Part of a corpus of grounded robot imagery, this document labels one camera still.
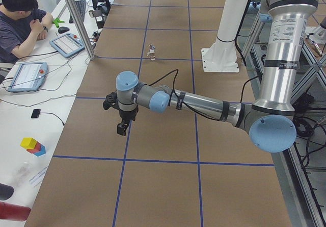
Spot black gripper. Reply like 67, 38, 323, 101
117, 108, 139, 136

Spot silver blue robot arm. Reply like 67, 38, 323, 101
113, 0, 318, 153

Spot brown paper table mat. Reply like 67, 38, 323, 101
26, 0, 291, 226

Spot black keyboard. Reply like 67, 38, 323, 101
75, 0, 87, 21

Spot blue block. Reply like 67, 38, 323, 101
33, 145, 46, 157

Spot red block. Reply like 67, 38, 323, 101
27, 142, 41, 154

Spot small black box device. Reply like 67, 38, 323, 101
31, 109, 41, 119

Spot yellow block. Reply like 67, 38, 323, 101
20, 137, 37, 149

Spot far teach pendant tablet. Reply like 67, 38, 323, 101
49, 33, 85, 58

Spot teach pendant tablet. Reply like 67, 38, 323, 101
8, 62, 48, 93
49, 33, 85, 58

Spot black computer mouse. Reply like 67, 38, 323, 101
58, 27, 70, 34

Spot green plastic part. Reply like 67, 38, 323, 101
52, 18, 65, 29

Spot near teach pendant tablet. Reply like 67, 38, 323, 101
8, 62, 48, 93

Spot clear plastic bag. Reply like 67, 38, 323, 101
11, 161, 33, 188

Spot seated person dark shirt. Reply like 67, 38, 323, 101
1, 0, 53, 63

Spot red cylinder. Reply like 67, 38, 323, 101
1, 202, 31, 221

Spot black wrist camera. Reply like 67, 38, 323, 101
102, 92, 119, 110

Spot black camera cable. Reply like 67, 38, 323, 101
149, 68, 179, 87

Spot aluminium frame post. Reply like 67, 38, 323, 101
65, 0, 95, 60

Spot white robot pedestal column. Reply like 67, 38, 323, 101
201, 0, 250, 73

